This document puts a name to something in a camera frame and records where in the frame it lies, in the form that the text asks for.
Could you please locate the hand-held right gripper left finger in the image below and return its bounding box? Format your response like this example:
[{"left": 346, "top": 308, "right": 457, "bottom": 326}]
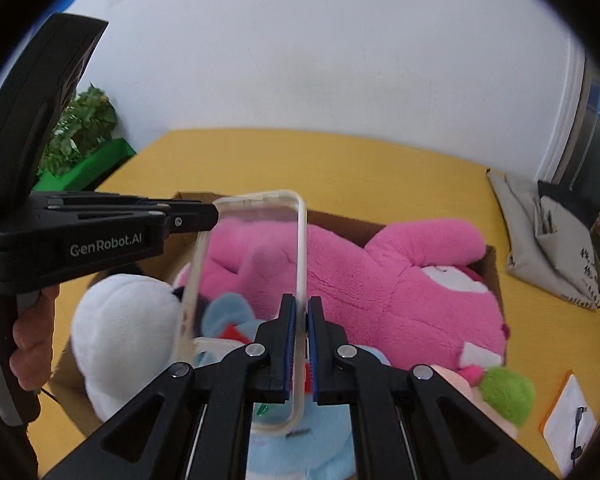
[{"left": 45, "top": 294, "right": 301, "bottom": 480}]

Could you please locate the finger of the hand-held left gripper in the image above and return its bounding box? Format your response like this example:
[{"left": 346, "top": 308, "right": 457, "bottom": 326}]
[{"left": 144, "top": 198, "right": 221, "bottom": 234}]

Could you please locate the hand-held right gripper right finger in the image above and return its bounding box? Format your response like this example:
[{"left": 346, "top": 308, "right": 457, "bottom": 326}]
[{"left": 307, "top": 296, "right": 556, "bottom": 480}]

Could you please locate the pink plush bear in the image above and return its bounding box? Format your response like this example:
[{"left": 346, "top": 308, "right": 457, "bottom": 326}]
[{"left": 172, "top": 217, "right": 511, "bottom": 376}]

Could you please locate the clear phone case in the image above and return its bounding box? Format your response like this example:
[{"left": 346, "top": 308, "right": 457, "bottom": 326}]
[{"left": 177, "top": 189, "right": 309, "bottom": 433}]

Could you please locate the cardboard box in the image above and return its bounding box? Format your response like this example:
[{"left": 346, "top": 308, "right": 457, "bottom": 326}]
[{"left": 47, "top": 191, "right": 506, "bottom": 441}]

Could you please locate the person's left hand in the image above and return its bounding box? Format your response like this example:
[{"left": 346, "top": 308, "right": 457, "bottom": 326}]
[{"left": 9, "top": 284, "right": 61, "bottom": 394}]

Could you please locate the green potted plant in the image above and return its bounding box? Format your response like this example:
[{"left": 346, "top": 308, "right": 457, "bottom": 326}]
[{"left": 39, "top": 85, "right": 119, "bottom": 177}]

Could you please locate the green box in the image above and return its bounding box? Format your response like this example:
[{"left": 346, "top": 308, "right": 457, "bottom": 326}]
[{"left": 37, "top": 139, "right": 137, "bottom": 194}]

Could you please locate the blue plush toy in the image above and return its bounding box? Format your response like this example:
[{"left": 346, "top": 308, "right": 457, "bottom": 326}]
[{"left": 195, "top": 292, "right": 392, "bottom": 480}]

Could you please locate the white plush toy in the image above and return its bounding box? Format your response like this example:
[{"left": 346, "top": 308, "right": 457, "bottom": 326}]
[{"left": 71, "top": 274, "right": 197, "bottom": 423}]

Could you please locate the pink and green plush toy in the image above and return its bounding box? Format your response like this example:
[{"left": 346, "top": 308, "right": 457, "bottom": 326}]
[{"left": 430, "top": 364, "right": 537, "bottom": 442}]

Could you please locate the grey tote bag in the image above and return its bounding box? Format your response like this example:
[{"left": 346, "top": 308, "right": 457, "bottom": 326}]
[{"left": 487, "top": 170, "right": 600, "bottom": 312}]

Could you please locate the white paper with clip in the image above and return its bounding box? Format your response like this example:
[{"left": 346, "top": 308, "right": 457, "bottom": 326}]
[{"left": 539, "top": 370, "right": 599, "bottom": 478}]

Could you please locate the black cable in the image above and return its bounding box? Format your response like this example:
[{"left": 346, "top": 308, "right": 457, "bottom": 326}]
[{"left": 570, "top": 405, "right": 589, "bottom": 461}]

